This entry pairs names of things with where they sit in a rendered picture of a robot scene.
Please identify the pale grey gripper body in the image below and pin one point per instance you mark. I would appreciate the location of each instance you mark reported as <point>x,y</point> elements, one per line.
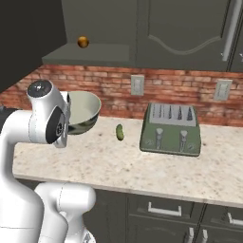
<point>64,139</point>

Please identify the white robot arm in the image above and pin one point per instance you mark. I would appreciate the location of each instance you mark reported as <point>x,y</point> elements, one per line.
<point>19,177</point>

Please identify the pale green metal bowl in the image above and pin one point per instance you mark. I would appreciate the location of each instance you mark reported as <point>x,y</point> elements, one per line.
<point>84,109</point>

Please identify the dark grey base cabinet door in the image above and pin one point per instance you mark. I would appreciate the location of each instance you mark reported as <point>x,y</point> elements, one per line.
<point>158,232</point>
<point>224,235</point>
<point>107,218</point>

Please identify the dark open cabinet door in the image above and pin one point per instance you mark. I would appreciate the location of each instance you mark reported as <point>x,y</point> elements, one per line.
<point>28,34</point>

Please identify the dark grey arched cabinet door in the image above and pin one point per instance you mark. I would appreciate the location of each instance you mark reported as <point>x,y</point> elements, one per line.
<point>180,31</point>

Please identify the green pickle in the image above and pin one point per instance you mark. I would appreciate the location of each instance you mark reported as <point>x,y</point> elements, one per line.
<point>120,133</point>

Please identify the small brown round fruit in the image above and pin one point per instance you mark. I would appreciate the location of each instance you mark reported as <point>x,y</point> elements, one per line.
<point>83,42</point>

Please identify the dark grey drawer front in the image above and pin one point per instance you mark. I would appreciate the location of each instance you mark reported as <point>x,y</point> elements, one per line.
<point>139,205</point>
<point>218,215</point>

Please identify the green four-slot toaster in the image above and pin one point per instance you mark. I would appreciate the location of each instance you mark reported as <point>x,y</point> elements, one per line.
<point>171,136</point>

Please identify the grey wall socket plate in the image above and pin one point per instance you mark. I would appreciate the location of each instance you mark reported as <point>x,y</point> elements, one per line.
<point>137,85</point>
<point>223,89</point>

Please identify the open dark grey wall cabinet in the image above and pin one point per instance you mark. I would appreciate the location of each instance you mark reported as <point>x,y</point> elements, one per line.
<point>101,28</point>

